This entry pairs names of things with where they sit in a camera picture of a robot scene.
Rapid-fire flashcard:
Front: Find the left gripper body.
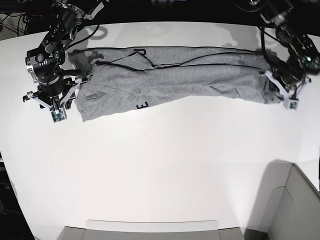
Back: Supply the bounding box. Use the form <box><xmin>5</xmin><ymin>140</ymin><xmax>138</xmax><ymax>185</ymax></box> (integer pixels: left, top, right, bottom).
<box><xmin>271</xmin><ymin>58</ymin><xmax>308</xmax><ymax>90</ymax></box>

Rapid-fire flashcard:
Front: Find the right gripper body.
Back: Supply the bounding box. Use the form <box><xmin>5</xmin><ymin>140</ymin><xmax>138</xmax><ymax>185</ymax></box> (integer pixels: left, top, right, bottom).
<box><xmin>38</xmin><ymin>78</ymin><xmax>66</xmax><ymax>104</ymax></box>

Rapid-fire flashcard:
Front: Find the grey T-shirt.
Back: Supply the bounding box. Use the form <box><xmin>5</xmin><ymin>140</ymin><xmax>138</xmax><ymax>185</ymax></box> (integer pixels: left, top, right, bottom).
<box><xmin>68</xmin><ymin>46</ymin><xmax>282</xmax><ymax>121</ymax></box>

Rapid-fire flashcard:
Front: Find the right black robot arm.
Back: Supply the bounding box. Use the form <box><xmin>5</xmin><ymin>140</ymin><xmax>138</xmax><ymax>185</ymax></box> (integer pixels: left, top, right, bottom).
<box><xmin>22</xmin><ymin>0</ymin><xmax>104</xmax><ymax>106</ymax></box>

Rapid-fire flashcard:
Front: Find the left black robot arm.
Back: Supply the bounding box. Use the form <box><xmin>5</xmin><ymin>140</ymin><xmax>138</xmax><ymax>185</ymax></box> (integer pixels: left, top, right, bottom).
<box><xmin>243</xmin><ymin>0</ymin><xmax>320</xmax><ymax>90</ymax></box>

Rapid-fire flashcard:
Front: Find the grey bin right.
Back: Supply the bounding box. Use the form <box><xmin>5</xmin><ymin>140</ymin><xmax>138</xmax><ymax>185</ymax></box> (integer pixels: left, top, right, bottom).
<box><xmin>266</xmin><ymin>162</ymin><xmax>320</xmax><ymax>240</ymax></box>

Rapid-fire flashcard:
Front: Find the grey bin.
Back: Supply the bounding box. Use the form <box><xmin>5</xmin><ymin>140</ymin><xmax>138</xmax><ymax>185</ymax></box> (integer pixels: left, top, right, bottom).
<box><xmin>266</xmin><ymin>162</ymin><xmax>320</xmax><ymax>240</ymax></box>
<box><xmin>57</xmin><ymin>219</ymin><xmax>244</xmax><ymax>240</ymax></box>

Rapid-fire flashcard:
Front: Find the grey bin front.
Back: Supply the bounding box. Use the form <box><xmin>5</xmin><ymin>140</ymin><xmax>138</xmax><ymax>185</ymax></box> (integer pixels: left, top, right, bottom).
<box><xmin>57</xmin><ymin>219</ymin><xmax>244</xmax><ymax>240</ymax></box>

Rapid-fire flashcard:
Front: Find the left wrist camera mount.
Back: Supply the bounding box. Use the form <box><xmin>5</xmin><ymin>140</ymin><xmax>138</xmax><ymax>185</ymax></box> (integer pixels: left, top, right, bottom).
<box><xmin>263</xmin><ymin>71</ymin><xmax>312</xmax><ymax>111</ymax></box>

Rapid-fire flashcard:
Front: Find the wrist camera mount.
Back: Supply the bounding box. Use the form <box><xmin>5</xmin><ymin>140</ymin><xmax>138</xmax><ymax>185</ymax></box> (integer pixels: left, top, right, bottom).
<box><xmin>263</xmin><ymin>71</ymin><xmax>312</xmax><ymax>111</ymax></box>
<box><xmin>22</xmin><ymin>76</ymin><xmax>88</xmax><ymax>123</ymax></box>

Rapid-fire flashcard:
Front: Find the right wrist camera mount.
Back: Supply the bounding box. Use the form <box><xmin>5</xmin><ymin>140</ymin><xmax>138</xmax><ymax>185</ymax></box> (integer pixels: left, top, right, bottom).
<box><xmin>22</xmin><ymin>76</ymin><xmax>88</xmax><ymax>123</ymax></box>

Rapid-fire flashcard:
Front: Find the black cable bundle left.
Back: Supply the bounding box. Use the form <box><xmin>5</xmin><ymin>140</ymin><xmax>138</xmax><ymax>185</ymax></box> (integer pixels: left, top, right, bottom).
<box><xmin>0</xmin><ymin>9</ymin><xmax>46</xmax><ymax>41</ymax></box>

